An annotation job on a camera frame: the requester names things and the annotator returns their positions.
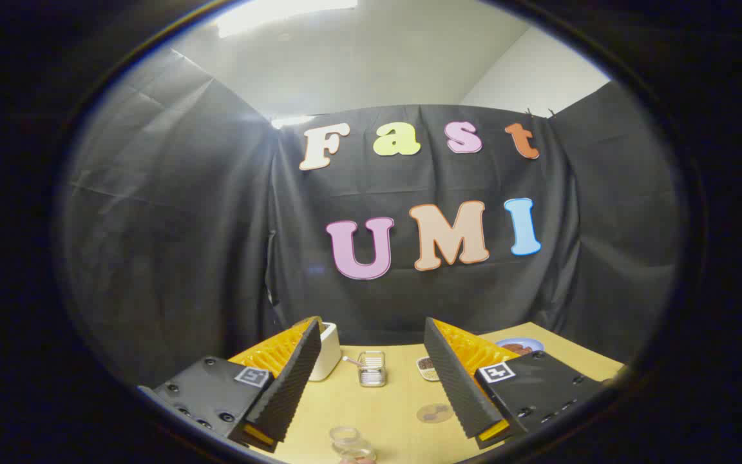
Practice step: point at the white square container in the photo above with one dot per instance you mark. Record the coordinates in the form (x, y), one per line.
(327, 353)

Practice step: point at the wooden table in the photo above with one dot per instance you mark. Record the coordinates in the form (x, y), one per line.
(390, 403)

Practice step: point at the clear juice bottle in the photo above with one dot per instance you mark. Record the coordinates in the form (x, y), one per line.
(358, 456)

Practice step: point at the black backdrop cloth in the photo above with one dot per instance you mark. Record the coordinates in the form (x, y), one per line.
(216, 225)

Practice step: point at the small pink spoon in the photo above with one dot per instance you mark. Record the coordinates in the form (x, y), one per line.
(350, 360)

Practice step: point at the clear glass cup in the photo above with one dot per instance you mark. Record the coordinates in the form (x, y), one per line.
(344, 437)

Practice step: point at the small dish of seeds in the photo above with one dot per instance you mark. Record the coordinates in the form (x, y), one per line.
(427, 368)

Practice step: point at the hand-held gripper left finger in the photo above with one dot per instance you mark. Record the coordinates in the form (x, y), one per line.
(290, 380)

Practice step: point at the clear glass box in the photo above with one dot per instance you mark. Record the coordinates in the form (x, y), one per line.
(371, 370)

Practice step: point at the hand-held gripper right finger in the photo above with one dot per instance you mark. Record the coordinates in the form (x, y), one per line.
(455, 380)

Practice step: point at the blue plate with brown food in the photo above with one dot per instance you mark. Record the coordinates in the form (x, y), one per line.
(520, 347)

